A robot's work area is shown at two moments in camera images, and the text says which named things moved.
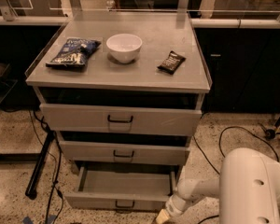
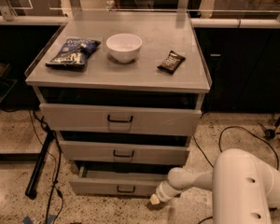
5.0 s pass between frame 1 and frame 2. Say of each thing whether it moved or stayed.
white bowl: stayed
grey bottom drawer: moved
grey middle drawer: stayed
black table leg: stayed
